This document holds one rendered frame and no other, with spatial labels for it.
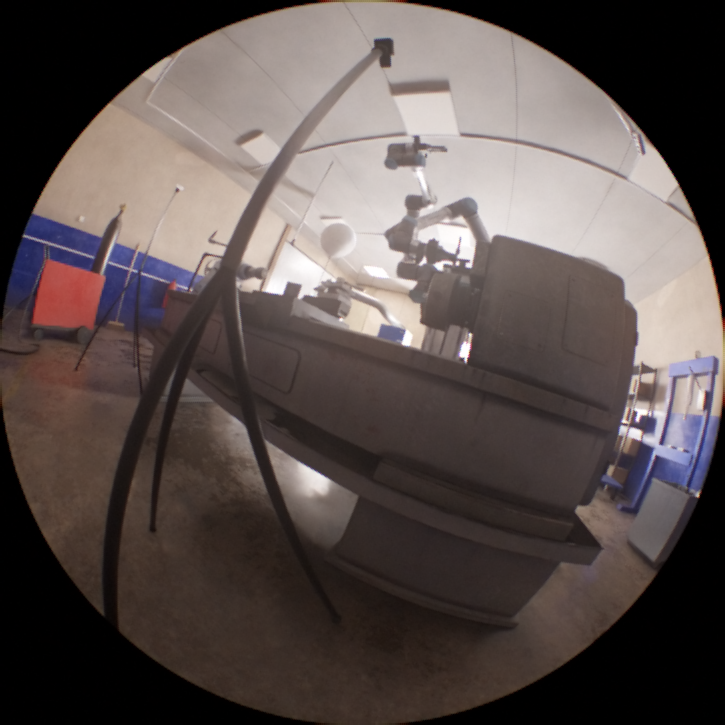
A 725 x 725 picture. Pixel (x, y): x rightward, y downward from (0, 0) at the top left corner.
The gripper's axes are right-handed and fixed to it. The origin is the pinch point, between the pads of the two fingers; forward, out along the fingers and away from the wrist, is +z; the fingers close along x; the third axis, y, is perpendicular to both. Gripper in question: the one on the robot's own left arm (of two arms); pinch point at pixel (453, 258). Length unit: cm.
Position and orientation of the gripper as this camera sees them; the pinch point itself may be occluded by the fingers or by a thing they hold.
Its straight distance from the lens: 125.8
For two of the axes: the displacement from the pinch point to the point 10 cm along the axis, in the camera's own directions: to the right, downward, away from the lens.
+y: 4.6, -8.5, 2.6
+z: 8.7, 3.7, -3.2
